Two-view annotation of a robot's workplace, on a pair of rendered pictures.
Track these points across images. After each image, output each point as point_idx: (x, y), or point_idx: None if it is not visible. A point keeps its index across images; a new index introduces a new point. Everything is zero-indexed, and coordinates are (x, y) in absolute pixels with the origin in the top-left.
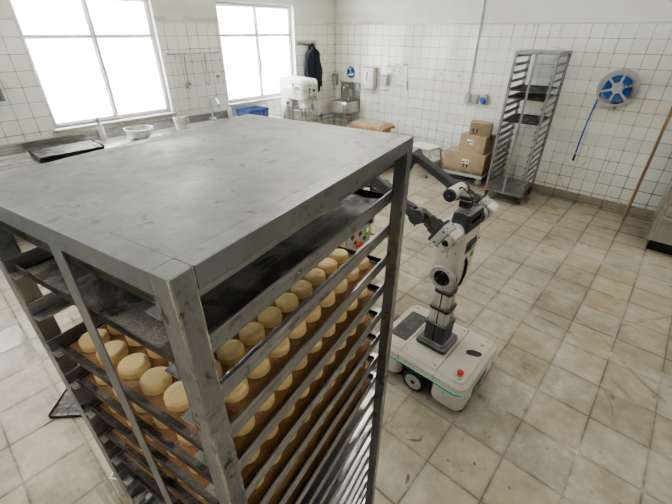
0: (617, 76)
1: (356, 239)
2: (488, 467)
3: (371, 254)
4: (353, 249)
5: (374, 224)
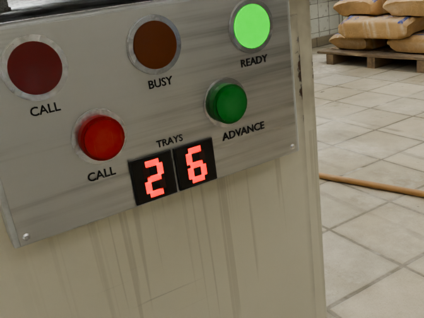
0: None
1: (113, 103)
2: None
3: (400, 255)
4: (92, 207)
5: (416, 167)
